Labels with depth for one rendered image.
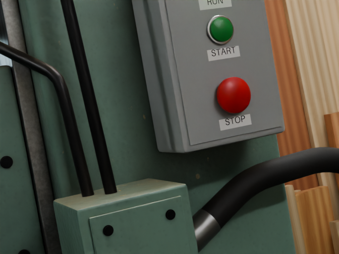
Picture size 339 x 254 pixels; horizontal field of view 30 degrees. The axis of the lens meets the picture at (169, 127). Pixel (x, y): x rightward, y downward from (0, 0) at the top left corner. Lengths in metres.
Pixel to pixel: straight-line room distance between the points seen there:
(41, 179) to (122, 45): 0.14
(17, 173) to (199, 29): 0.20
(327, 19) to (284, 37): 0.19
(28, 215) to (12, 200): 0.02
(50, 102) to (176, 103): 0.11
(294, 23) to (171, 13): 1.64
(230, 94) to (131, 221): 0.13
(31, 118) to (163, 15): 0.15
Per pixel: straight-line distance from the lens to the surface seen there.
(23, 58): 0.55
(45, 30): 0.54
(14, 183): 0.57
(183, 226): 0.49
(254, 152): 0.61
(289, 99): 2.11
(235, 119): 0.53
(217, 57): 0.53
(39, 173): 0.57
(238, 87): 0.52
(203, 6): 0.53
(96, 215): 0.47
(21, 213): 0.58
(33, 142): 0.57
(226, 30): 0.53
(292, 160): 0.58
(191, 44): 0.52
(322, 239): 2.01
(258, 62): 0.54
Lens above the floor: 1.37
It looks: 3 degrees down
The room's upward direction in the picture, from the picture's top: 10 degrees counter-clockwise
